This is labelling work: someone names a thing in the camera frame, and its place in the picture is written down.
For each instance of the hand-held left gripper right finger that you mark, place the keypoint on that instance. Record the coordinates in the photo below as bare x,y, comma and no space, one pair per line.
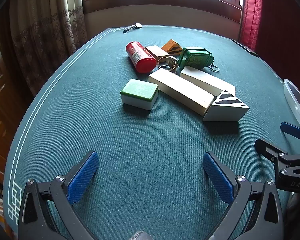
217,177

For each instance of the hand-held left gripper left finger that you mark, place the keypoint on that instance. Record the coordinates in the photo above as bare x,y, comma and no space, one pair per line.
82,177

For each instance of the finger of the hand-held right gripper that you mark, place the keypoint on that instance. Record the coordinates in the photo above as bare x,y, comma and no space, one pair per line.
267,148
292,128

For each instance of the clear plastic bowl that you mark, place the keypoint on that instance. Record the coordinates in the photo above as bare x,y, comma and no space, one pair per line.
293,97

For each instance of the white block with black stripes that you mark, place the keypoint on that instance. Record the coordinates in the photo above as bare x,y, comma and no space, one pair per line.
225,112

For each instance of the long light wooden block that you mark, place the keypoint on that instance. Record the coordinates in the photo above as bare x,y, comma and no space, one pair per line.
180,90

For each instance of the long white block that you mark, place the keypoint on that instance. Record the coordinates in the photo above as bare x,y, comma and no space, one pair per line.
202,78

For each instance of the green and white tile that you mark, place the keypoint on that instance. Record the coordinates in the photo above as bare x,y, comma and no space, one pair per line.
138,92

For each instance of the green tin with keyring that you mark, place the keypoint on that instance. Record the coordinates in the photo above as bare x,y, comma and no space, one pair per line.
195,58

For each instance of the red can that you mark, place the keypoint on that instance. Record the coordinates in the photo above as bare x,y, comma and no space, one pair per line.
140,57

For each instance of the small striped block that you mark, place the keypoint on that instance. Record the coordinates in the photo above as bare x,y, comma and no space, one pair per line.
176,50

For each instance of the small tan wooden block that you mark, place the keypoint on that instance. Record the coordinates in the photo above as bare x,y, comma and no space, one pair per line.
156,51

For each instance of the orange block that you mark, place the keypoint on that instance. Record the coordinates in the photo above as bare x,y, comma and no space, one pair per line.
168,45

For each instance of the green table cloth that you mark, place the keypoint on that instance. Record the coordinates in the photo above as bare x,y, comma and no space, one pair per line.
140,142

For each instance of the black phone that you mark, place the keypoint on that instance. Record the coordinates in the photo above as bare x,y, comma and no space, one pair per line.
245,47

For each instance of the red curtain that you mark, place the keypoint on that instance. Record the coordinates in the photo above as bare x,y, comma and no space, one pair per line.
251,10

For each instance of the beige patterned curtain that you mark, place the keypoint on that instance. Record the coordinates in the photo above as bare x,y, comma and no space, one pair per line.
45,30

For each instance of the window with brown frame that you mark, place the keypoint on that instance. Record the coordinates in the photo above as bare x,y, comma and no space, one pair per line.
165,2

